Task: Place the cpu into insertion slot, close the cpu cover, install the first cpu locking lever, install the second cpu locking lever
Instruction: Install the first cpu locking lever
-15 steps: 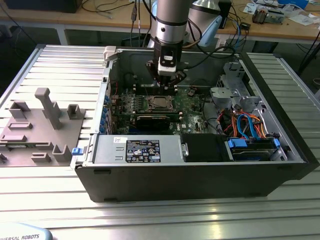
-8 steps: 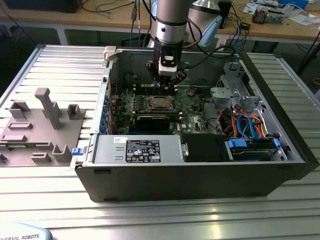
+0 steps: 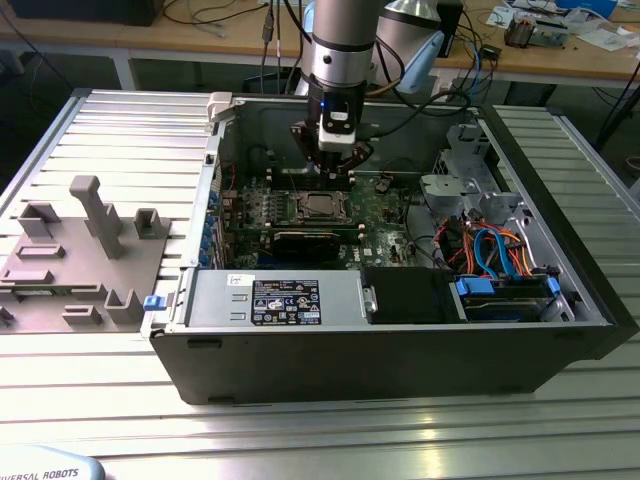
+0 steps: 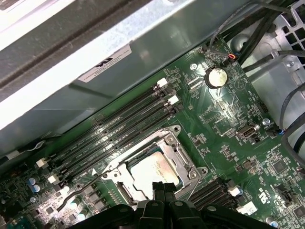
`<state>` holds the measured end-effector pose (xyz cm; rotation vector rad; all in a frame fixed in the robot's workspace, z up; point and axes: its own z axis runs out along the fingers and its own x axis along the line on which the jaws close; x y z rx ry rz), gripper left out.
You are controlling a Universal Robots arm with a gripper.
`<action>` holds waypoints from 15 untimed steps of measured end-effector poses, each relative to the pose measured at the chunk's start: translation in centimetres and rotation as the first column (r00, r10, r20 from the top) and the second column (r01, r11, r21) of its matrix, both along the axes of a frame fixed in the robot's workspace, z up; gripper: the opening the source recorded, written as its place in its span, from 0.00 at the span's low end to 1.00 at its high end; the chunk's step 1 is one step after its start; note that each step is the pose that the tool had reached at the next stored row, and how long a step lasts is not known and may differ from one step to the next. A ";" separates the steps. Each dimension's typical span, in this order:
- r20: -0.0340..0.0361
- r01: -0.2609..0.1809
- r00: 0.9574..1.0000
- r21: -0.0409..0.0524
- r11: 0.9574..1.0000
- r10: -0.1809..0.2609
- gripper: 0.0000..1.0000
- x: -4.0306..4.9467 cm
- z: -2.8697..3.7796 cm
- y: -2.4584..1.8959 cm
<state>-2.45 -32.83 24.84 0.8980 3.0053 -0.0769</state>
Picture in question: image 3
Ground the grey plastic parts rack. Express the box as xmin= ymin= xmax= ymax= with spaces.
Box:
xmin=0 ymin=174 xmax=174 ymax=335

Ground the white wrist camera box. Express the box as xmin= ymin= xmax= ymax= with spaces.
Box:
xmin=317 ymin=98 xmax=362 ymax=152

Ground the wooden desk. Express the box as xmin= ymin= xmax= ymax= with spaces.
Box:
xmin=0 ymin=0 xmax=640 ymax=84

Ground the pale grey case latch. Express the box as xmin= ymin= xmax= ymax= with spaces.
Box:
xmin=206 ymin=91 xmax=236 ymax=123

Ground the black box on desk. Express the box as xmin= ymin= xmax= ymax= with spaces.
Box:
xmin=8 ymin=0 xmax=164 ymax=28

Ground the black open PC case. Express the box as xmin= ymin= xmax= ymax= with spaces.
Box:
xmin=141 ymin=92 xmax=640 ymax=407

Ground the green RAM stick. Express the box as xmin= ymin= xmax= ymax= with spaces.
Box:
xmin=269 ymin=223 xmax=366 ymax=237

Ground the hard disk in blue carrier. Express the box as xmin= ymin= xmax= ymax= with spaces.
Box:
xmin=448 ymin=276 xmax=562 ymax=325

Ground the grey metal part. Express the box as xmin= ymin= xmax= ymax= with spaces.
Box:
xmin=532 ymin=22 xmax=571 ymax=49

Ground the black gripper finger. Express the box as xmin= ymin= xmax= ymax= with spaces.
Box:
xmin=288 ymin=122 xmax=332 ymax=179
xmin=330 ymin=139 xmax=375 ymax=179

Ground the black graphics card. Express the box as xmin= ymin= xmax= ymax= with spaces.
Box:
xmin=269 ymin=232 xmax=369 ymax=265

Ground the silver CPU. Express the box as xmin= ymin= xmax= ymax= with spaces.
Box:
xmin=305 ymin=193 xmax=340 ymax=218

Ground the pale blue teach pendant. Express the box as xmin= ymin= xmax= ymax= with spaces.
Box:
xmin=0 ymin=443 xmax=108 ymax=480

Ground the grey perforated metal cage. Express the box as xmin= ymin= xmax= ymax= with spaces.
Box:
xmin=432 ymin=122 xmax=495 ymax=177

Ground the grey power supply unit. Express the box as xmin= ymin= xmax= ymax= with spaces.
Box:
xmin=169 ymin=268 xmax=377 ymax=334

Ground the white paper sheet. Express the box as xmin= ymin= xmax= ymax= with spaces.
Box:
xmin=574 ymin=27 xmax=639 ymax=53

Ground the blue box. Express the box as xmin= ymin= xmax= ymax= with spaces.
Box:
xmin=555 ymin=0 xmax=620 ymax=17

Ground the CPU socket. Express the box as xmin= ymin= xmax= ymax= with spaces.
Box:
xmin=292 ymin=189 xmax=355 ymax=224

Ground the blue wire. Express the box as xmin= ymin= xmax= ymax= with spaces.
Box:
xmin=491 ymin=229 xmax=520 ymax=280
xmin=472 ymin=227 xmax=497 ymax=280

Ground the silver metal disk bay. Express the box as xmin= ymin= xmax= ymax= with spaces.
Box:
xmin=418 ymin=173 xmax=527 ymax=222

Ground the green motherboard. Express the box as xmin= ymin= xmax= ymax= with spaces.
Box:
xmin=219 ymin=169 xmax=437 ymax=271

